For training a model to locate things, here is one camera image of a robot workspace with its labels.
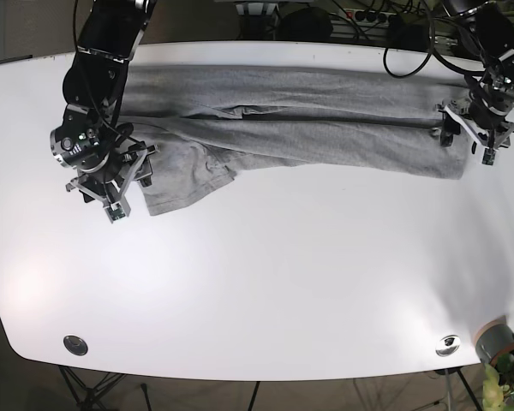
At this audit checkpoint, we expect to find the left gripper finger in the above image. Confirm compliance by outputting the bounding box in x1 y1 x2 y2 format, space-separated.
439 115 461 146

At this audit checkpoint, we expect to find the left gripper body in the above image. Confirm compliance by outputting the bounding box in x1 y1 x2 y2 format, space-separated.
436 94 514 150

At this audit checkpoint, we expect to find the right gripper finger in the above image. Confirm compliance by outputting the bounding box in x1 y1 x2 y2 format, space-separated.
136 160 152 187
81 188 99 204

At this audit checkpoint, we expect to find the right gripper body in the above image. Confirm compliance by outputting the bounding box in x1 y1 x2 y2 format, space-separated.
66 145 158 209

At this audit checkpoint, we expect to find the grey T-shirt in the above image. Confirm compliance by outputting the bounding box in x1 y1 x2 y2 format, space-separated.
121 66 469 216

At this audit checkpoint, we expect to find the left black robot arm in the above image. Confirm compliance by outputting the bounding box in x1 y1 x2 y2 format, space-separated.
434 1 514 155

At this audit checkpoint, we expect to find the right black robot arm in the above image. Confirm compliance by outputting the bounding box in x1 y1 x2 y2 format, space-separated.
50 1 157 222

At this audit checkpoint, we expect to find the left silver table grommet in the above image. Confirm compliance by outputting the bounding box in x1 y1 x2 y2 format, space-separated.
63 335 88 356

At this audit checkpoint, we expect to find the silver table grommet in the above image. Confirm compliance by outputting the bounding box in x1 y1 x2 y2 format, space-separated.
63 335 88 356
435 335 461 357

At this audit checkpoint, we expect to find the grey plant pot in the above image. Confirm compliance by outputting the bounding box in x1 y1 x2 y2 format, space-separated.
473 319 514 366

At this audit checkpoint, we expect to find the right silver table grommet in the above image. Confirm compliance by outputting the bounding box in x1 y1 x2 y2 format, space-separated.
435 335 461 357

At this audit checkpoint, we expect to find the green potted plant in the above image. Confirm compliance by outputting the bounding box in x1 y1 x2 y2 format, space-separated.
482 354 514 411

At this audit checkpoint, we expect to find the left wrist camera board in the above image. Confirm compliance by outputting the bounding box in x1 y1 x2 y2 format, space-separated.
481 147 496 166

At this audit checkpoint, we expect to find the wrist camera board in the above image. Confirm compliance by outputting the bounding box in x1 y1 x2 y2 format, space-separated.
481 147 496 166
105 204 131 223

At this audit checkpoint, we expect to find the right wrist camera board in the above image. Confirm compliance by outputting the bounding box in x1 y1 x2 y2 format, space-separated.
105 204 131 223

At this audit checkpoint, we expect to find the black table leg frame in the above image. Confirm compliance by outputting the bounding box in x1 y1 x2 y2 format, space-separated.
58 366 126 411

